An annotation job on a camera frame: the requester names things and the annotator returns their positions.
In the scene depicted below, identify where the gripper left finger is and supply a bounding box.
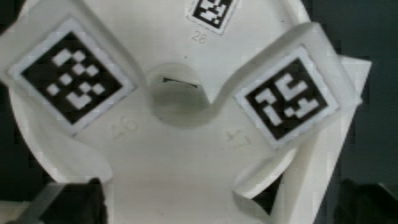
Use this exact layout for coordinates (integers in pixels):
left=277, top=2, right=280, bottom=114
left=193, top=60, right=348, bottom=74
left=19, top=178, right=108, bottom=224

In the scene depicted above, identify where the white cylindrical table leg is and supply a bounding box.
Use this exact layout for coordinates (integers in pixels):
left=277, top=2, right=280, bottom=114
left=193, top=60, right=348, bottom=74
left=147, top=63, right=209, bottom=127

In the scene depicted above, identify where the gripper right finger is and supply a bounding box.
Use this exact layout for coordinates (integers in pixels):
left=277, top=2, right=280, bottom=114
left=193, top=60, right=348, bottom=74
left=333, top=179, right=398, bottom=224

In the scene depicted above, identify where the white cross-shaped table base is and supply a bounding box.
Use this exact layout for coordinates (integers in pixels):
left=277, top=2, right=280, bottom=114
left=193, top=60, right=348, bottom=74
left=0, top=0, right=364, bottom=224

